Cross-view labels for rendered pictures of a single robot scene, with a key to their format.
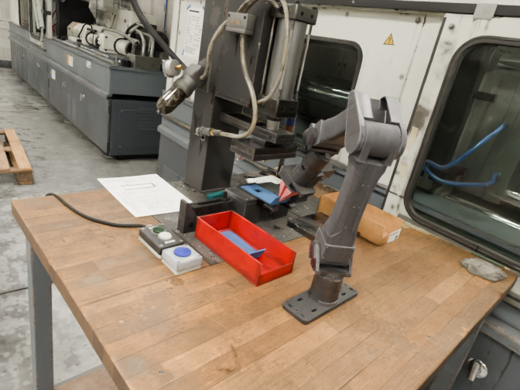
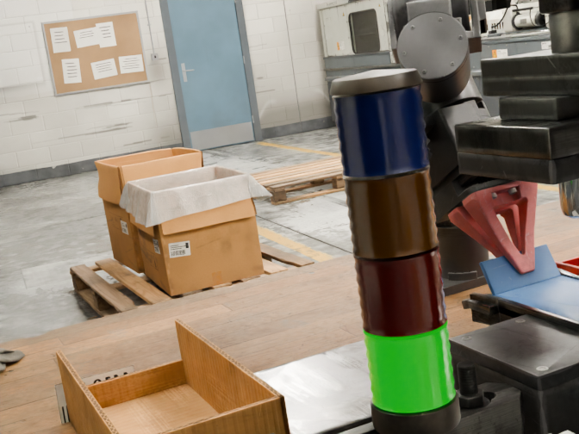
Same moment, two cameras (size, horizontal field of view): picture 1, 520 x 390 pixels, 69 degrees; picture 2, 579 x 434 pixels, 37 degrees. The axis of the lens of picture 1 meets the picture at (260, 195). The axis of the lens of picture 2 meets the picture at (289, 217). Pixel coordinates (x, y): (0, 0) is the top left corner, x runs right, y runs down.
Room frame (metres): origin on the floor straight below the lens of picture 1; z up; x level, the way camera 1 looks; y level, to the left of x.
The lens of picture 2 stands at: (1.75, 0.05, 1.21)
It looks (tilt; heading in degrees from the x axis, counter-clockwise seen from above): 11 degrees down; 204
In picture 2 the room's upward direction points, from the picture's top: 8 degrees counter-clockwise
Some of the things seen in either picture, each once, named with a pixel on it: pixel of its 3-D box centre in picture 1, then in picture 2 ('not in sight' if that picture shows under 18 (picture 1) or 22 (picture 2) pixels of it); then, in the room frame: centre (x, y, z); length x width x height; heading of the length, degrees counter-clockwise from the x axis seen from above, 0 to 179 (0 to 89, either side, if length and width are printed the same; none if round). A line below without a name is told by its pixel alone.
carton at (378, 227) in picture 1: (358, 217); (158, 416); (1.18, -0.34, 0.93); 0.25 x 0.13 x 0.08; 47
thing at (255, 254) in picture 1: (236, 242); not in sight; (0.86, 0.04, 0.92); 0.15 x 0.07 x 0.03; 44
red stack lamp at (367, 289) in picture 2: not in sight; (400, 286); (1.39, -0.06, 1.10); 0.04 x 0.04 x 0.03
